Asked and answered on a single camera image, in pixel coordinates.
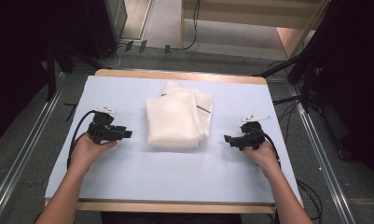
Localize person's right hand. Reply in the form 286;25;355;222
242;139;282;176

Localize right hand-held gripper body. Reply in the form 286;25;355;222
234;114;272;152

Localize black metal stand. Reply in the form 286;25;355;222
45;45;58;103
253;52;314;114

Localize light blue table mat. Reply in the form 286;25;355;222
44;75;303;206

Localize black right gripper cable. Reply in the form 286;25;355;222
253;125;282;167

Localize metal floor rail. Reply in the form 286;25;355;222
287;83;358;224
0;72;67;224

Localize light wooden shelf frame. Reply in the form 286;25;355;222
179;0;332;60

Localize white zippered laundry bag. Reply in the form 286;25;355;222
145;80;215;149

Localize dark cabinet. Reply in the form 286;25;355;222
83;0;129;60

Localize black hanging cable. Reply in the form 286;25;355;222
170;0;201;52

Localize wooden table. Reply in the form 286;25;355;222
44;68;304;215

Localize thin black floor cables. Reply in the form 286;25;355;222
271;94;302;143

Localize black floor cable loop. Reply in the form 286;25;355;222
296;179;325;224

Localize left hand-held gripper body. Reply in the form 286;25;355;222
87;106;129;145

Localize person's dark clothing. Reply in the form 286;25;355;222
100;212;243;224

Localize white floor cable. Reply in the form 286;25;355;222
99;43;128;69

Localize person's left hand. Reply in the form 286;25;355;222
68;132;118;172

